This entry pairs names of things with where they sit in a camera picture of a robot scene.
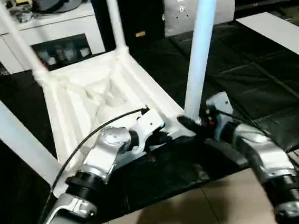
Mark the white plastic table top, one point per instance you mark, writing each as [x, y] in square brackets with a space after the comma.
[84, 91]

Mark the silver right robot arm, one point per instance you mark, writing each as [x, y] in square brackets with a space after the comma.
[261, 146]

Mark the small white jar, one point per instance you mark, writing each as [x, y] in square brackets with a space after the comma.
[84, 52]
[68, 54]
[52, 60]

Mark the grey cushion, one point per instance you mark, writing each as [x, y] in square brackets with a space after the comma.
[179, 11]

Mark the white sideboard with glass doors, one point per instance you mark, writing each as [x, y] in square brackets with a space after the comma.
[64, 25]

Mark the grey helmet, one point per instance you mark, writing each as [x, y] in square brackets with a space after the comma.
[59, 2]

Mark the dark clutter pile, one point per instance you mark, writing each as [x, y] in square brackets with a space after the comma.
[22, 15]

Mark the small yellow black box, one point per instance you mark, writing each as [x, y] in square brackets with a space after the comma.
[22, 0]

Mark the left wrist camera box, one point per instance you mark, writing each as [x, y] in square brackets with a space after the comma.
[148, 122]

